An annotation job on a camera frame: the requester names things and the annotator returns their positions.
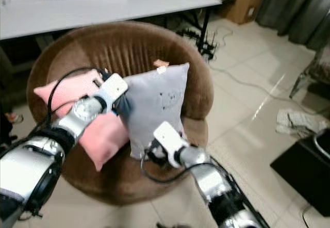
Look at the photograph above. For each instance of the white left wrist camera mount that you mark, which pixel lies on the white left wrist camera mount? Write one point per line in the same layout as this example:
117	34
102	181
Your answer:
111	88

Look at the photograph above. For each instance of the grey pillow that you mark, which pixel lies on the grey pillow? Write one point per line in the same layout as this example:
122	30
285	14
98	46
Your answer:
157	104

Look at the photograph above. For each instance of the white crumpled cloth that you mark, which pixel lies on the white crumpled cloth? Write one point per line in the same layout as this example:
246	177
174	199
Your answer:
301	122

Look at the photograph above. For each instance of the black box with chrome rail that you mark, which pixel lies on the black box with chrome rail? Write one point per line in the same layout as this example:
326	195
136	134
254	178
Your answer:
307	176

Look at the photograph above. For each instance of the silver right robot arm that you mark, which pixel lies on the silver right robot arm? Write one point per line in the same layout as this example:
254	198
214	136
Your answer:
216	181

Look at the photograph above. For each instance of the large white table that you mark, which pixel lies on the large white table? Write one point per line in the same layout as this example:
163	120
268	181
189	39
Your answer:
108	11

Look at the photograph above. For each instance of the grey curtain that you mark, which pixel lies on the grey curtain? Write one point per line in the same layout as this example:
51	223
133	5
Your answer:
299	6

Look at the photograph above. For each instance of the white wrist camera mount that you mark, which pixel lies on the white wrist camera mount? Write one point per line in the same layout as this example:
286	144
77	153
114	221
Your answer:
111	88
169	136

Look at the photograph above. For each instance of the pink pillow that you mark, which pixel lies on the pink pillow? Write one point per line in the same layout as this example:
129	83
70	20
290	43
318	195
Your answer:
108	135

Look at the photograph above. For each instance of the metal chair with blanket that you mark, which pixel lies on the metal chair with blanket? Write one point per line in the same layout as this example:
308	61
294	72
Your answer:
312	70

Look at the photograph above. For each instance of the black power strip with plugs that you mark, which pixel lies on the black power strip with plugs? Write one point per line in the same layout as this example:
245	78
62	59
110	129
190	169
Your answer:
203	42

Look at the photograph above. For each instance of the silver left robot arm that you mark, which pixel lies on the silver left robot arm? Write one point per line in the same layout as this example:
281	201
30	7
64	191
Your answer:
26	171

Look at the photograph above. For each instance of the brown round sofa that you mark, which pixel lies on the brown round sofa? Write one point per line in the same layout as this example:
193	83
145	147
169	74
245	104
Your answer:
118	47

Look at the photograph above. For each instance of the cardboard box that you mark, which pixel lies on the cardboard box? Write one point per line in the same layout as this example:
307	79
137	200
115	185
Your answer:
245	1

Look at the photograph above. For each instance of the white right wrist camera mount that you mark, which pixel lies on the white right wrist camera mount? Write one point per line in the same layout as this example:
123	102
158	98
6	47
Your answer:
169	136

